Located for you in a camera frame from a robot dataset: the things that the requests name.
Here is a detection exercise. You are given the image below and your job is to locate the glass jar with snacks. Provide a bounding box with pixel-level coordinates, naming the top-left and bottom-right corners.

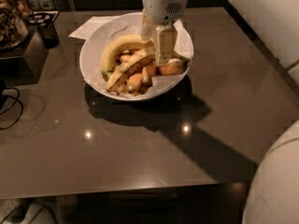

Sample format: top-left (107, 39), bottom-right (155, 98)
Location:
top-left (0, 0), bottom-right (29, 50)

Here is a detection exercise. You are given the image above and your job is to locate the white paper sheet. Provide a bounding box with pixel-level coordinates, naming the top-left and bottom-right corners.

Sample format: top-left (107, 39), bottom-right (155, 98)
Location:
top-left (69, 16), bottom-right (119, 40)

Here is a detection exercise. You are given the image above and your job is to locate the patterned tray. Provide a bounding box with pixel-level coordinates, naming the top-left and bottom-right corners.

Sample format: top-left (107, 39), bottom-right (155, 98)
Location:
top-left (26, 11), bottom-right (59, 26)

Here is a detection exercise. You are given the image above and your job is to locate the small orange banana upper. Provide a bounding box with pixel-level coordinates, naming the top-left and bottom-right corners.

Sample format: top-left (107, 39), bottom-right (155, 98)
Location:
top-left (119, 54), bottom-right (131, 63)

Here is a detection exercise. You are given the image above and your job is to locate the small orange banana right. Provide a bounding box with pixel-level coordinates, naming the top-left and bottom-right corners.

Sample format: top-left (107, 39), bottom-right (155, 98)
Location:
top-left (156, 61), bottom-right (187, 76)

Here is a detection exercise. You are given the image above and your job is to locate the large yellow banana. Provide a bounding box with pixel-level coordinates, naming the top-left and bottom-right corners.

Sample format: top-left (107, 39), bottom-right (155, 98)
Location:
top-left (100, 35), bottom-right (153, 74)

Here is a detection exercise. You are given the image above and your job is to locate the white ceramic bowl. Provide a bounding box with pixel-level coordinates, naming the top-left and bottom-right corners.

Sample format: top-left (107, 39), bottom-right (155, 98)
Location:
top-left (78, 11), bottom-right (194, 103)

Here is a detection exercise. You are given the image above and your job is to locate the black cable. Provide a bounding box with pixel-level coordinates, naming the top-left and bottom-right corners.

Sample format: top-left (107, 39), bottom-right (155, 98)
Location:
top-left (0, 79), bottom-right (25, 131)

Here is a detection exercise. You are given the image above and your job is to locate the long spotted banana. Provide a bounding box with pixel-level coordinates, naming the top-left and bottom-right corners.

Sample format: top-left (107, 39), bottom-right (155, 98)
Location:
top-left (106, 47), bottom-right (190, 92)

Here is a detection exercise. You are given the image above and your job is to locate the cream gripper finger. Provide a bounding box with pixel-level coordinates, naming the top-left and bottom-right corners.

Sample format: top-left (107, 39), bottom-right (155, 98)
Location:
top-left (152, 24), bottom-right (178, 66)
top-left (141, 11), bottom-right (154, 40)

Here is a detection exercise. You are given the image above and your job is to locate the dark box stand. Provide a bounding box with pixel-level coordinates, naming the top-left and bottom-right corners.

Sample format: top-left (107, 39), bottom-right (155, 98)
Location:
top-left (0, 26), bottom-right (49, 86)

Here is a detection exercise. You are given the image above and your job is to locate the black cup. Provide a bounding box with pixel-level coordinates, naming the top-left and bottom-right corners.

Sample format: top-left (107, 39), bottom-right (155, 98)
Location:
top-left (38, 23), bottom-right (60, 49)

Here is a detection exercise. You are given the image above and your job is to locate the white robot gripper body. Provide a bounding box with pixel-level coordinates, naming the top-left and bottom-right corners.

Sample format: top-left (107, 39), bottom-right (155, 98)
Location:
top-left (142, 0), bottom-right (188, 24)

